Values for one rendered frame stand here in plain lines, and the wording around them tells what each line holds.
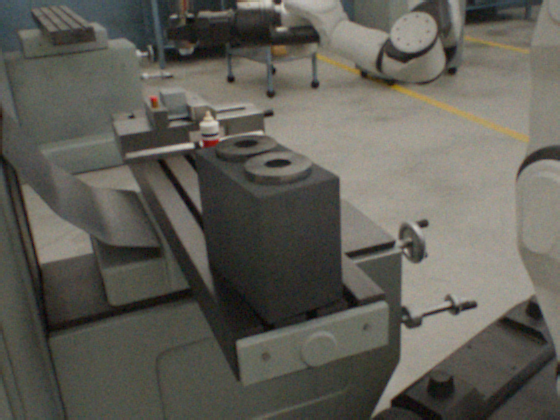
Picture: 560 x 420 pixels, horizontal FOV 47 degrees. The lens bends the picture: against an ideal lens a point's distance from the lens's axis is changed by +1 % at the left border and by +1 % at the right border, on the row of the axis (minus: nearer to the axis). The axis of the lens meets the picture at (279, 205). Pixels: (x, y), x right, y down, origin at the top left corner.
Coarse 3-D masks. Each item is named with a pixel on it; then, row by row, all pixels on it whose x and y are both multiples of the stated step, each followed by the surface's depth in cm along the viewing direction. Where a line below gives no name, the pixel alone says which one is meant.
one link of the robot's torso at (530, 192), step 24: (528, 168) 102; (552, 168) 99; (528, 192) 102; (552, 192) 99; (528, 216) 103; (552, 216) 100; (528, 240) 105; (552, 240) 102; (528, 264) 109; (552, 264) 105; (552, 288) 110; (552, 312) 112; (552, 336) 113
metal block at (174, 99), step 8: (168, 88) 154; (176, 88) 153; (160, 96) 154; (168, 96) 149; (176, 96) 150; (184, 96) 151; (168, 104) 150; (176, 104) 151; (184, 104) 151; (168, 112) 151; (176, 112) 151; (184, 112) 152
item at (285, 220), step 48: (240, 144) 95; (240, 192) 83; (288, 192) 80; (336, 192) 84; (240, 240) 88; (288, 240) 83; (336, 240) 87; (240, 288) 93; (288, 288) 86; (336, 288) 90
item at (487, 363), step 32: (512, 320) 140; (544, 320) 139; (480, 352) 134; (512, 352) 133; (544, 352) 133; (416, 384) 123; (448, 384) 119; (480, 384) 125; (512, 384) 126; (544, 384) 127; (448, 416) 116; (480, 416) 119; (512, 416) 120; (544, 416) 119
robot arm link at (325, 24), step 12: (288, 0) 123; (300, 0) 122; (312, 0) 122; (324, 0) 122; (336, 0) 123; (300, 12) 122; (312, 12) 120; (324, 12) 120; (336, 12) 121; (324, 24) 120; (336, 24) 121; (324, 36) 121; (324, 48) 124
